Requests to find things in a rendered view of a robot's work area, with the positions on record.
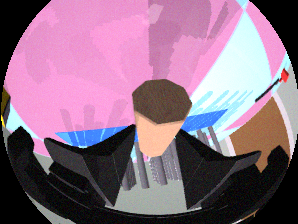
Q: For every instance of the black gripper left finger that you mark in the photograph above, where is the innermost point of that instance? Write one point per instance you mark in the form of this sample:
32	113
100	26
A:
103	164

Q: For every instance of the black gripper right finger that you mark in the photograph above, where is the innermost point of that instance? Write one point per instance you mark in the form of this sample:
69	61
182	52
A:
204	169

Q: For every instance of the blue flat strip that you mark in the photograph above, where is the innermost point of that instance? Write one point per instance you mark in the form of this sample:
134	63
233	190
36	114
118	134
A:
91	137

